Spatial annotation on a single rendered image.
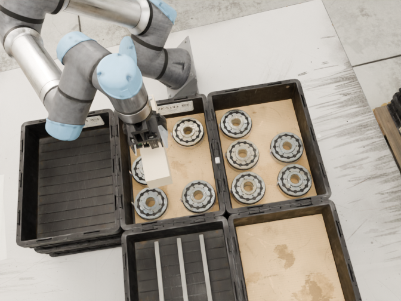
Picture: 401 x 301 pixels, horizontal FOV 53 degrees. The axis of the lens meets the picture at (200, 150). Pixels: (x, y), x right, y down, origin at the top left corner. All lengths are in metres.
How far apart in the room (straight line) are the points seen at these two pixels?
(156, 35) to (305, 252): 0.81
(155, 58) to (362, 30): 1.63
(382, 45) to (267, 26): 1.11
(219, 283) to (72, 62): 0.73
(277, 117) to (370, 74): 1.27
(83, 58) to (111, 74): 0.09
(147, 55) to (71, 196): 0.52
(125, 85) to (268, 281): 0.72
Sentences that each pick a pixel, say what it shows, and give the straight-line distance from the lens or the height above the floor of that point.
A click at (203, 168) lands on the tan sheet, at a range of 1.29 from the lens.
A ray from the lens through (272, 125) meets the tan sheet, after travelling 1.35.
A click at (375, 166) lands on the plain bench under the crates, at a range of 1.51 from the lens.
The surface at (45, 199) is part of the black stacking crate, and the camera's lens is 1.39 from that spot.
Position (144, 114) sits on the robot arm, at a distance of 0.84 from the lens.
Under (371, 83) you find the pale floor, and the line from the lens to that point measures 2.53.
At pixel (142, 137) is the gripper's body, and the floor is 1.25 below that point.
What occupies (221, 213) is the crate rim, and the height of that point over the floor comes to 0.93.
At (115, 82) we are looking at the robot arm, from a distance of 0.74.
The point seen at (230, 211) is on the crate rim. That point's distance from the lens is 1.14.
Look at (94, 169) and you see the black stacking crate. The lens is 1.36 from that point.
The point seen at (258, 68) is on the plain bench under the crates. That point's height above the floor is 0.70.
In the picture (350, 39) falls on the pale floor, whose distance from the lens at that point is 2.68.
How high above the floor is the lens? 2.03
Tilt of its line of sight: 67 degrees down
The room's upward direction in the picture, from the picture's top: 11 degrees counter-clockwise
